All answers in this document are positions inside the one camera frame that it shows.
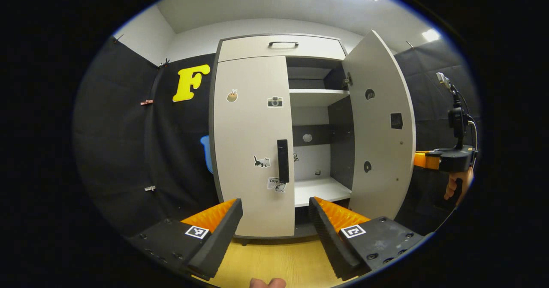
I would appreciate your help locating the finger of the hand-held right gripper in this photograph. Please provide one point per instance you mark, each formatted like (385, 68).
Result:
(426, 160)

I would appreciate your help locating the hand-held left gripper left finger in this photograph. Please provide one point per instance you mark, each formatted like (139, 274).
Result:
(221, 241)

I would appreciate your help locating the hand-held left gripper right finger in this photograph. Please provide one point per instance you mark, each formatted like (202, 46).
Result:
(332, 243)

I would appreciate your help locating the grey cabinet door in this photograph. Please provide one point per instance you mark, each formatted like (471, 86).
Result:
(381, 142)
(248, 129)

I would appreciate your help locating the grey double-door shoe cabinet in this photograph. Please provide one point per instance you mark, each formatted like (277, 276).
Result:
(341, 142)

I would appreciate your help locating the white deep cabinet shelf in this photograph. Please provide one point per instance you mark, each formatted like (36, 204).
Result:
(319, 190)

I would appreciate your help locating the metal right door hinge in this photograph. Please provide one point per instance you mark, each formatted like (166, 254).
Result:
(346, 81)

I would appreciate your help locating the white narrow cabinet shelf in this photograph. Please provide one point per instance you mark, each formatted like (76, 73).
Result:
(317, 96)

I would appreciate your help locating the grey cabinet drawer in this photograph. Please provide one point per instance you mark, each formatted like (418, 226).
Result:
(240, 49)

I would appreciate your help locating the small ceiling light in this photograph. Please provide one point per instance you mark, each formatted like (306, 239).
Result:
(431, 35)

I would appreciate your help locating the black backdrop cloth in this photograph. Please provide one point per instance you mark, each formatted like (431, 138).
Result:
(120, 151)

